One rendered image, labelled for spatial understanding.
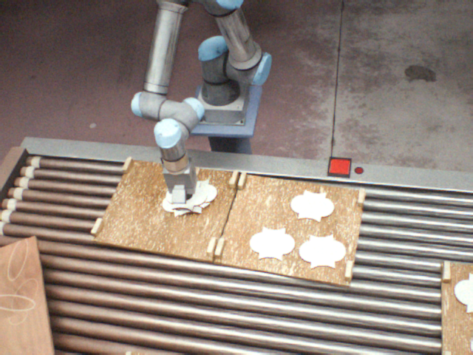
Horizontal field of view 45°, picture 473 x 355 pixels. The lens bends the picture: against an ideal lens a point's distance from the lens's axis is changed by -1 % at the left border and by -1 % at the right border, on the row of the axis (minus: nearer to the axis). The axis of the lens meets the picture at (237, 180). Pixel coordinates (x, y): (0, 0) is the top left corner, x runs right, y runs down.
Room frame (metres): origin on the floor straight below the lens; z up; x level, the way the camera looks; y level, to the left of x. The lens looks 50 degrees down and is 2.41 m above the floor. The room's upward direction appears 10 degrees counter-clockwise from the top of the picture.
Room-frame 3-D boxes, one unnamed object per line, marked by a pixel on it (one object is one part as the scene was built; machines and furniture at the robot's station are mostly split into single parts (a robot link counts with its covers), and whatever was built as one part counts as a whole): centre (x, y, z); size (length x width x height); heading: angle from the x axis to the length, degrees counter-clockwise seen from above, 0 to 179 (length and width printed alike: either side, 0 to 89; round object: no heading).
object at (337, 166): (1.21, -0.35, 0.92); 0.06 x 0.06 x 0.01; 70
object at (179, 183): (1.15, 0.18, 1.08); 0.12 x 0.09 x 0.16; 166
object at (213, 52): (1.66, -0.01, 1.12); 0.13 x 0.12 x 0.14; 55
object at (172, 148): (1.18, 0.17, 1.23); 0.09 x 0.08 x 0.11; 145
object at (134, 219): (1.17, 0.24, 0.93); 0.41 x 0.35 x 0.02; 67
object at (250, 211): (1.01, -0.14, 0.93); 0.41 x 0.35 x 0.02; 67
